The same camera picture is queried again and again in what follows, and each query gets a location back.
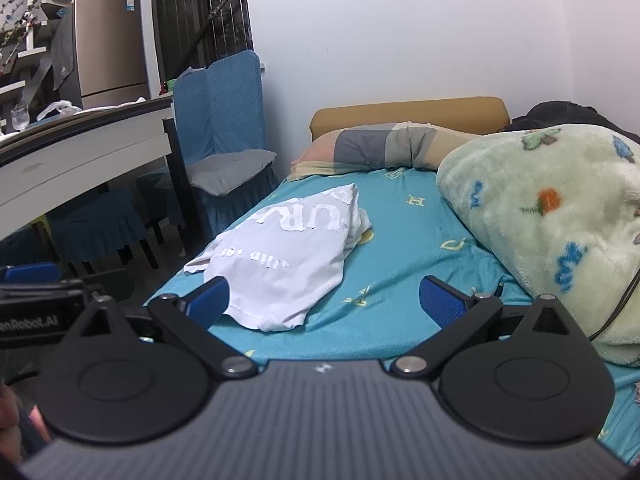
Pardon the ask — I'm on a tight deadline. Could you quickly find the grey seat cushion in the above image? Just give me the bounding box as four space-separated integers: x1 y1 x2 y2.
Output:
189 149 278 197

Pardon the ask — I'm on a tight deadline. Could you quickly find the dark cloth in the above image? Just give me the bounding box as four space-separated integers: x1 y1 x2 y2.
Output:
505 101 640 143

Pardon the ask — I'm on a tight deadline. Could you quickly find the blue covered chair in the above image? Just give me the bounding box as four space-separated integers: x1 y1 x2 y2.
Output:
172 50 281 246
45 190 161 270

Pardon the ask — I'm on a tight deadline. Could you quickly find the window with dark grille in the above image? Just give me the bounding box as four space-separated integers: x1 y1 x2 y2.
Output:
150 0 253 91

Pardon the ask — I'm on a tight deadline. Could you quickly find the bed with teal sheet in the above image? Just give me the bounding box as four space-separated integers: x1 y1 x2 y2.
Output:
142 165 640 466

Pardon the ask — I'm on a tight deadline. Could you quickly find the tan padded headboard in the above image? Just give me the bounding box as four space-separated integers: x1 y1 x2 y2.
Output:
310 96 511 143

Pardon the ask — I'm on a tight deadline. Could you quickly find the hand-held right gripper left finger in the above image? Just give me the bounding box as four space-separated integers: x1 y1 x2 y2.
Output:
60 276 258 380

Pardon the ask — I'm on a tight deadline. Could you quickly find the white desk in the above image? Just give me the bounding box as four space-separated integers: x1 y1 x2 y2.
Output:
0 96 201 261

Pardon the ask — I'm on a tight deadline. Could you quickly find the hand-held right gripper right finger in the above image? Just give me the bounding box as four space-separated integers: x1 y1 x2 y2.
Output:
391 275 593 378

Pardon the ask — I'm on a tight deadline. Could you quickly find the green printed fleece blanket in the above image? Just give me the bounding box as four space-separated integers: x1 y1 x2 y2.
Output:
436 124 640 366

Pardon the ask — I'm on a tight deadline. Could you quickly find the black cable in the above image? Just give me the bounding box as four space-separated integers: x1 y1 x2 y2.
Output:
587 260 640 343

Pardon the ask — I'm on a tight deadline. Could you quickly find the decorative flower branch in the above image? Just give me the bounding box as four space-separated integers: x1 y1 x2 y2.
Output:
0 0 43 66

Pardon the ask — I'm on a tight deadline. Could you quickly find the colour block pillow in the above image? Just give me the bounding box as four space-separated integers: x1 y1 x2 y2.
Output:
286 121 483 182

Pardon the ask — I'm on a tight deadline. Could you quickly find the grey hanging cloth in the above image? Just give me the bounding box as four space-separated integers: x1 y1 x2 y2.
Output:
50 7 77 92

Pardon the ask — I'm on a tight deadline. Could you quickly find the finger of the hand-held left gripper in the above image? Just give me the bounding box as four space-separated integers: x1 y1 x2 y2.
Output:
0 262 63 286

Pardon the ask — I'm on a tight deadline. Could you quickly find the white t-shirt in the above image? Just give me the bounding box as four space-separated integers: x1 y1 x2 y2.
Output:
182 183 373 333

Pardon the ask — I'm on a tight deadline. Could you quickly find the white plastic bag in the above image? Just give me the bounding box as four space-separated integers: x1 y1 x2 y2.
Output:
36 100 83 122

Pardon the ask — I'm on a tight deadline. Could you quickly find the beige refrigerator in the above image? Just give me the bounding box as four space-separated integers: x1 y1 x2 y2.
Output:
74 0 151 111

